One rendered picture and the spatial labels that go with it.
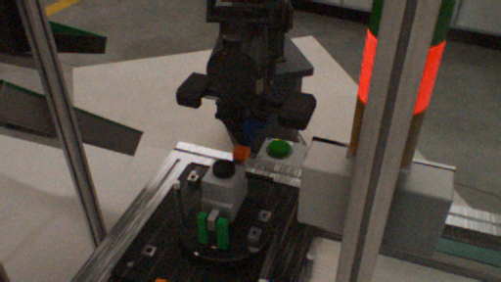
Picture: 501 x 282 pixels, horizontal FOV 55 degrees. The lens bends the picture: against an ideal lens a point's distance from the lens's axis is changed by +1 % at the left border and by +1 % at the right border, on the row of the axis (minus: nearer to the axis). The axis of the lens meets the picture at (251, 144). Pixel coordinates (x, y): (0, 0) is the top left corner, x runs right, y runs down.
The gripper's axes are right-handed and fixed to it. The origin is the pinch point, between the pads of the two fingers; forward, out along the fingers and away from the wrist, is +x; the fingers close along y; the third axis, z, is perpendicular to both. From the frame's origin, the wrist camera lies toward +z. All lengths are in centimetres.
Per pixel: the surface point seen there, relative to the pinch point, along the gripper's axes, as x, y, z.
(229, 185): 0.7, -1.8, -11.0
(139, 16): 110, 181, 251
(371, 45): -26.3, -17.2, -21.8
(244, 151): 1.6, -0.7, -2.8
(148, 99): 23, 38, 34
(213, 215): 4.6, -0.4, -13.0
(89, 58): 110, 177, 179
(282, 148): 12.0, -2.2, 12.4
